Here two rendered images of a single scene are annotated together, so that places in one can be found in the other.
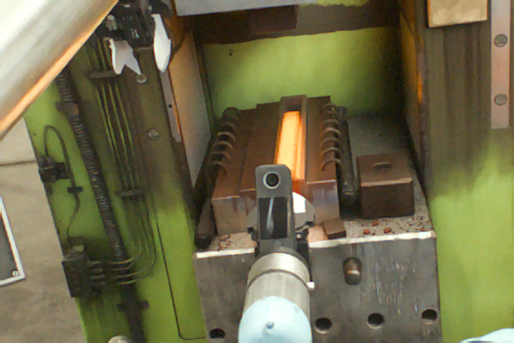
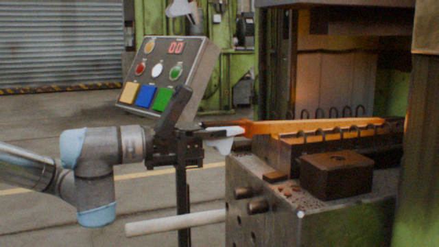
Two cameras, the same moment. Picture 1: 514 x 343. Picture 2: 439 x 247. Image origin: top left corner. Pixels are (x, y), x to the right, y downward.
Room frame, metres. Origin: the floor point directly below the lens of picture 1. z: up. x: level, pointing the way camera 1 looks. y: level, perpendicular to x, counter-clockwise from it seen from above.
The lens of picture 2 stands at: (0.68, -0.69, 1.22)
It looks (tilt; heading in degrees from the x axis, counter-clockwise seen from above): 14 degrees down; 67
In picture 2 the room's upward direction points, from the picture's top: straight up
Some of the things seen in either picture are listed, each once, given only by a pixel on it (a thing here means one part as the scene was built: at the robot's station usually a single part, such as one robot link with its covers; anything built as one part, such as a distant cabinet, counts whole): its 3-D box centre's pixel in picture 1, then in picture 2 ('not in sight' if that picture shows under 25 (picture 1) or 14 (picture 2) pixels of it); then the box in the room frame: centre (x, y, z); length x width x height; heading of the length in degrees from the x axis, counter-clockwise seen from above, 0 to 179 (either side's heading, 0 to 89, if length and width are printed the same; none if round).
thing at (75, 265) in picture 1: (84, 273); not in sight; (1.24, 0.43, 0.80); 0.06 x 0.03 x 0.14; 87
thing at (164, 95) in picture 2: not in sight; (164, 100); (0.97, 0.49, 1.01); 0.07 x 0.05 x 0.07; 112
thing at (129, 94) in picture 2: not in sight; (130, 93); (0.89, 0.67, 1.01); 0.07 x 0.05 x 0.07; 112
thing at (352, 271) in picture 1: (352, 271); (256, 207); (1.02, -0.04, 0.87); 0.04 x 0.03 x 0.03; 177
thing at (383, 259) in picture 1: (324, 271); (352, 243); (1.32, 0.00, 0.69); 0.56 x 0.38 x 0.45; 177
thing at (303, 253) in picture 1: (282, 258); (173, 145); (0.88, 0.05, 0.99); 0.12 x 0.08 x 0.09; 177
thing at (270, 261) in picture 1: (281, 285); (132, 144); (0.79, 0.05, 1.00); 0.08 x 0.05 x 0.08; 87
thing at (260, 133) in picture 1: (280, 154); (344, 138); (1.31, 0.05, 0.96); 0.42 x 0.20 x 0.09; 177
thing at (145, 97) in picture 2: not in sight; (147, 97); (0.93, 0.58, 1.01); 0.07 x 0.05 x 0.07; 112
